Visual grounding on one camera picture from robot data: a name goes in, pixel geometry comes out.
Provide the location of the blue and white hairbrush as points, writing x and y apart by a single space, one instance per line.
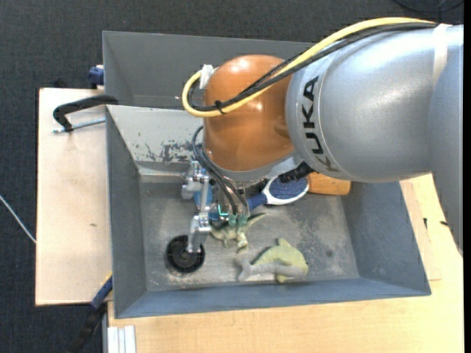
289 191

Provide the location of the green and grey plush fish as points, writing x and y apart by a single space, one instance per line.
283 259

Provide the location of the grey metal bin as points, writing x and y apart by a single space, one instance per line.
324 234

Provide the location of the black round disc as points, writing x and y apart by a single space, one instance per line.
176 257

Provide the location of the green toy dinosaur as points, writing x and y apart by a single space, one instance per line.
232 234

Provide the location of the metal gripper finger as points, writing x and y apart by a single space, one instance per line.
198 230
197 177

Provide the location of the pale wood board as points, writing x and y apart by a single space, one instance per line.
70 204

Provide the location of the orange block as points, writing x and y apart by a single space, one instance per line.
329 186

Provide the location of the black cylinder on white bracket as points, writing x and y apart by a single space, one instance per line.
294 174

